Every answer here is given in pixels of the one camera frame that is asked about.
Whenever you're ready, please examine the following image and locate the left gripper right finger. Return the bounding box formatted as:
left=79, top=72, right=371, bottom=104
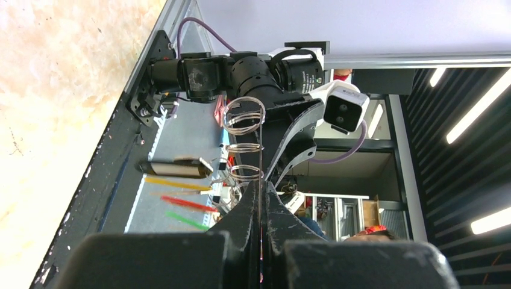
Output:
left=262, top=183, right=459, bottom=288

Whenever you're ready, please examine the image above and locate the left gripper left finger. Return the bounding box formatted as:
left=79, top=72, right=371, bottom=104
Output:
left=56, top=182, right=260, bottom=288

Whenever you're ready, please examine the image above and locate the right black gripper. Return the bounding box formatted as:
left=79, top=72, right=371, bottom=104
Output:
left=229, top=87, right=324, bottom=188

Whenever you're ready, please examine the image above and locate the green key tag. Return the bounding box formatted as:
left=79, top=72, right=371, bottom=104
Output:
left=165, top=211, right=209, bottom=231

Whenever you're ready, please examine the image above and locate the red key tag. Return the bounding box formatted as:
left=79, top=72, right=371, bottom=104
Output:
left=160, top=196, right=218, bottom=213

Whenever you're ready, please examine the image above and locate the metal key holder plate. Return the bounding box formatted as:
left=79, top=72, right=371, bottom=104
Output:
left=221, top=95, right=268, bottom=240

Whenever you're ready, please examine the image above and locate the silver black key fob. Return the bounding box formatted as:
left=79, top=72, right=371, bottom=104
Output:
left=139, top=158, right=214, bottom=179

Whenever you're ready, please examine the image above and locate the yellow key tag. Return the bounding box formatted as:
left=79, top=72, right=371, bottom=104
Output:
left=145, top=176, right=213, bottom=191

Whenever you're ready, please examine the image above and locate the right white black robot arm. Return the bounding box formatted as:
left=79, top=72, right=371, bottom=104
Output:
left=146, top=49, right=325, bottom=185

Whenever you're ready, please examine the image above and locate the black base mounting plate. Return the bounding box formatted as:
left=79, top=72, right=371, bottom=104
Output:
left=30, top=30, right=175, bottom=288

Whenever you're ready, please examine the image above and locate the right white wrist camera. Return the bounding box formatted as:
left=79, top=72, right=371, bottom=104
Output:
left=309, top=80, right=370, bottom=135

